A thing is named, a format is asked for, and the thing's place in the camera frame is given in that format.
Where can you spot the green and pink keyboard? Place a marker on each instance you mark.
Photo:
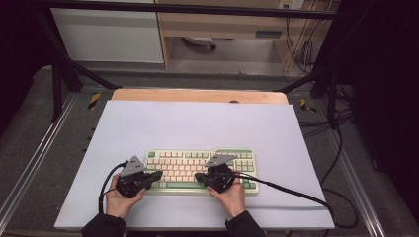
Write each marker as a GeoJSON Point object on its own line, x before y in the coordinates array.
{"type": "Point", "coordinates": [184, 168]}

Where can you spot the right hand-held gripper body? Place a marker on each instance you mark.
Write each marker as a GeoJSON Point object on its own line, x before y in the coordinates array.
{"type": "Point", "coordinates": [222, 177]}

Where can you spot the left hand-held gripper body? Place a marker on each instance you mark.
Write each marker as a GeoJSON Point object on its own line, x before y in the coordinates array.
{"type": "Point", "coordinates": [131, 182]}

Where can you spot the white board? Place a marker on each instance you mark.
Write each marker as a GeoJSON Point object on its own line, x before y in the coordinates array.
{"type": "Point", "coordinates": [197, 125]}

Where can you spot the person's right hand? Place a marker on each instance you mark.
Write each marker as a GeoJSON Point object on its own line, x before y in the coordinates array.
{"type": "Point", "coordinates": [232, 200]}

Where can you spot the aluminium rail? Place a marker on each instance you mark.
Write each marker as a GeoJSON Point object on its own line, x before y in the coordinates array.
{"type": "Point", "coordinates": [359, 184]}
{"type": "Point", "coordinates": [36, 164]}

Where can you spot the white chair base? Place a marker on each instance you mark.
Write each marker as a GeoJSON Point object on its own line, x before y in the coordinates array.
{"type": "Point", "coordinates": [199, 40]}

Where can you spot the black metal stand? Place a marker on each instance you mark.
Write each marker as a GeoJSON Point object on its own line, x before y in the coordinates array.
{"type": "Point", "coordinates": [57, 89]}
{"type": "Point", "coordinates": [332, 98]}

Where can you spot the yellow and black tape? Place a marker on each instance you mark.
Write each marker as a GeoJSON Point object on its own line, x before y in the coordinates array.
{"type": "Point", "coordinates": [306, 106]}
{"type": "Point", "coordinates": [94, 100]}

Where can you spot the black metal crossbar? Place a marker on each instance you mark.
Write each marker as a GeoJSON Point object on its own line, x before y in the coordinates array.
{"type": "Point", "coordinates": [197, 8]}

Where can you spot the white cabinet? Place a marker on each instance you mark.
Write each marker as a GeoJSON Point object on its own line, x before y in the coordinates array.
{"type": "Point", "coordinates": [108, 36]}

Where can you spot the wooden desk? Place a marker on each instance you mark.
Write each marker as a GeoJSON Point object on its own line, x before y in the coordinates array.
{"type": "Point", "coordinates": [224, 24]}

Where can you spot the person's left hand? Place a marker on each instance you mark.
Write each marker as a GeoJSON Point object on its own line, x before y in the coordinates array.
{"type": "Point", "coordinates": [118, 205]}

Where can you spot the wooden table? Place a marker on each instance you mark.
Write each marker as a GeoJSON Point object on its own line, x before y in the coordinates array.
{"type": "Point", "coordinates": [197, 96]}

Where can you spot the dark curtain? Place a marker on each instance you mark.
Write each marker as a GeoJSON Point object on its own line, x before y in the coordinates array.
{"type": "Point", "coordinates": [392, 82]}
{"type": "Point", "coordinates": [16, 49]}

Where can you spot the white power outlet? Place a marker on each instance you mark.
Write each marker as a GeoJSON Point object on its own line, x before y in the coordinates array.
{"type": "Point", "coordinates": [291, 4]}

